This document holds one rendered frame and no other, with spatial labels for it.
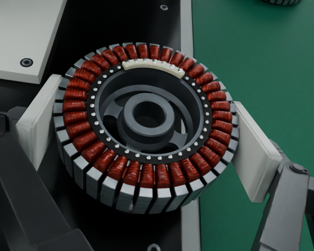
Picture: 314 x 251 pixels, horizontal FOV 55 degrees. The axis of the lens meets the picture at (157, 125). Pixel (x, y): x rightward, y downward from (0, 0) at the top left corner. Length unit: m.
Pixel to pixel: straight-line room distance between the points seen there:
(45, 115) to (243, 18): 0.33
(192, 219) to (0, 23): 0.24
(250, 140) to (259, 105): 0.16
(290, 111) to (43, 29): 0.26
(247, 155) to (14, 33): 0.22
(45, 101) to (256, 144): 0.11
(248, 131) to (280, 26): 0.29
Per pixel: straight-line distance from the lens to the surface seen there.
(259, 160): 0.16
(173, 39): 0.33
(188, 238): 0.25
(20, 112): 0.17
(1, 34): 0.31
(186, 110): 0.21
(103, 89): 0.19
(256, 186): 0.17
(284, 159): 0.18
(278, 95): 0.36
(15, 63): 0.28
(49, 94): 0.17
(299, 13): 0.50
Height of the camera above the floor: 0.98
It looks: 56 degrees down
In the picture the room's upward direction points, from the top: 19 degrees clockwise
